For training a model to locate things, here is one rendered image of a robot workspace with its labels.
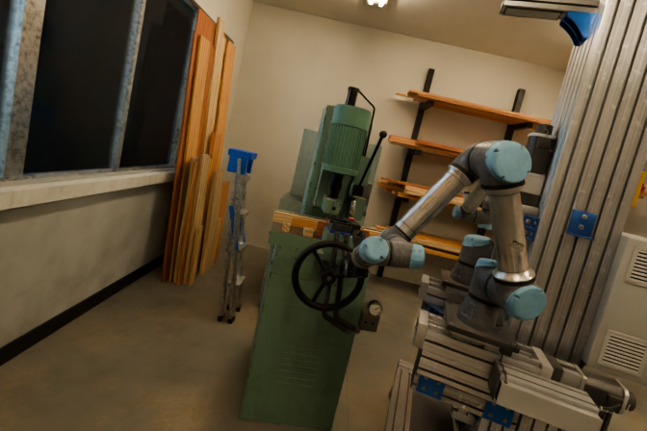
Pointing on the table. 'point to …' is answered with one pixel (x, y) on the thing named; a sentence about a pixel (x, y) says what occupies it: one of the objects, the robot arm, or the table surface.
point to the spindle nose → (335, 186)
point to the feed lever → (367, 167)
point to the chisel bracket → (330, 205)
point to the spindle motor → (346, 139)
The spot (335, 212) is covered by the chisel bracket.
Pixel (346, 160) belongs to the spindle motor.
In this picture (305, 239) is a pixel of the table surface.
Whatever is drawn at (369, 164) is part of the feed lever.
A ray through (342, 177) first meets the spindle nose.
